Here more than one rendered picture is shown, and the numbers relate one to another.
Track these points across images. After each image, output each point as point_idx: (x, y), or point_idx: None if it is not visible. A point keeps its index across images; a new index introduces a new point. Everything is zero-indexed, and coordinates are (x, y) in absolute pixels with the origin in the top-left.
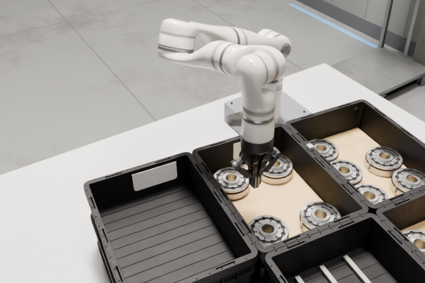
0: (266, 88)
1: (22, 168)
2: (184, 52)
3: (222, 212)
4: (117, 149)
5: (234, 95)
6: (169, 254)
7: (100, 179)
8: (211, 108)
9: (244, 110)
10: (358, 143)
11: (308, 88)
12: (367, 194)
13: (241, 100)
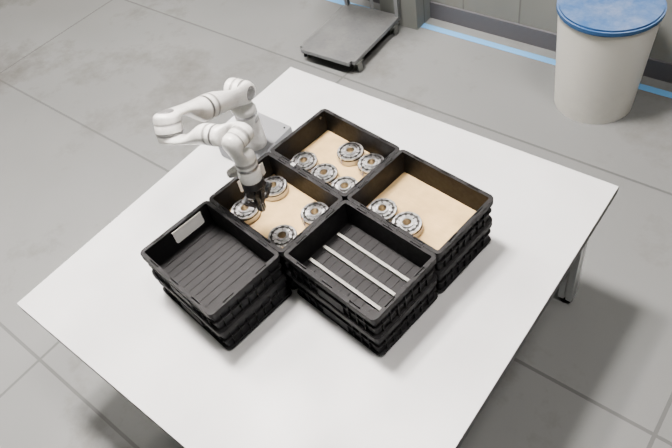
0: (246, 147)
1: (70, 258)
2: (178, 135)
3: (247, 236)
4: (142, 213)
5: None
6: (221, 277)
7: (150, 245)
8: (206, 148)
9: (237, 167)
10: (330, 143)
11: (283, 98)
12: (343, 184)
13: None
